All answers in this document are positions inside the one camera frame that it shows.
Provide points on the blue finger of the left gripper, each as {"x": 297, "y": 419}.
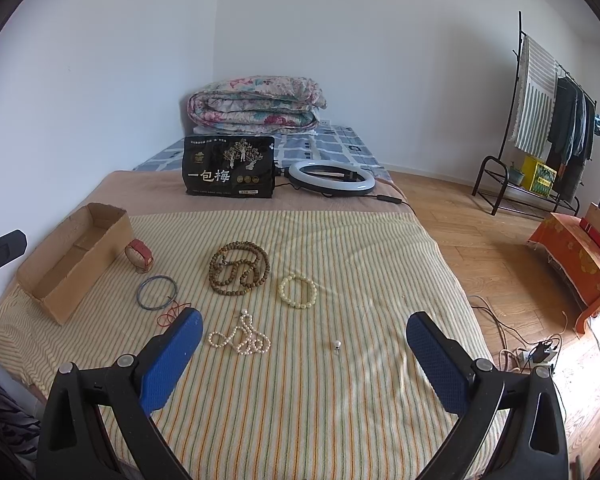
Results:
{"x": 12, "y": 246}

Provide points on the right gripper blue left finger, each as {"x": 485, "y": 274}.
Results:
{"x": 74, "y": 442}

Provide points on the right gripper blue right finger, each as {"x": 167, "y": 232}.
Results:
{"x": 532, "y": 444}

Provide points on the white power strip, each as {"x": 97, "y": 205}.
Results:
{"x": 543, "y": 354}

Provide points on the open cardboard box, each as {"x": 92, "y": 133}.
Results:
{"x": 70, "y": 260}

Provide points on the striped yellow bed blanket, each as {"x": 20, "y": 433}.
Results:
{"x": 308, "y": 278}

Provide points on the brown bed cover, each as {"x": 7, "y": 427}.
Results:
{"x": 144, "y": 192}

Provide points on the black clothes rack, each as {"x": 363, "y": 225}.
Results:
{"x": 498, "y": 181}

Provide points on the black snack bag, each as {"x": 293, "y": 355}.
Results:
{"x": 229, "y": 166}

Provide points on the yellow crate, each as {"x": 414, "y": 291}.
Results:
{"x": 538, "y": 178}

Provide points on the striped hanging towel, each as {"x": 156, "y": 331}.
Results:
{"x": 534, "y": 99}

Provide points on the blue checkered bed sheet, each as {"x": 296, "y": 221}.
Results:
{"x": 328, "y": 143}

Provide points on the dark hanging clothes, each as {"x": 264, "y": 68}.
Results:
{"x": 572, "y": 131}

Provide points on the folded floral quilt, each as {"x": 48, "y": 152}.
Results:
{"x": 258, "y": 105}

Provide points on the red strap wristwatch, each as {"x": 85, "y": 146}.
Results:
{"x": 139, "y": 255}

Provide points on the white ring light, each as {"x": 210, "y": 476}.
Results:
{"x": 330, "y": 178}

